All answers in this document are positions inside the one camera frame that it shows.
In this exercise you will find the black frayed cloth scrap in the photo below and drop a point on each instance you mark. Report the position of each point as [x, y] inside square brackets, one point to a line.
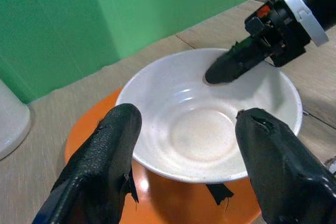
[219, 192]

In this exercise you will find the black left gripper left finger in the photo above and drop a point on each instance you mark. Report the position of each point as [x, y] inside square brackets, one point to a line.
[97, 161]

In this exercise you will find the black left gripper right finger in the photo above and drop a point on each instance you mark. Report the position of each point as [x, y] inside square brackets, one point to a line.
[283, 171]

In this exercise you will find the white ceramic bowl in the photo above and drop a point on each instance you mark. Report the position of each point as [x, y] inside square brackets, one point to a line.
[199, 134]

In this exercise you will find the orange plate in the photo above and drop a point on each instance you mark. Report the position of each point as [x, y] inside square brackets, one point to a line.
[168, 203]

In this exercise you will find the white ceramic cup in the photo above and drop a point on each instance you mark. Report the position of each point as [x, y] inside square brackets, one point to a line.
[10, 119]

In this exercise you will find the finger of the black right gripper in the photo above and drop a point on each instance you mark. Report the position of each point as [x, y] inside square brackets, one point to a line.
[225, 69]

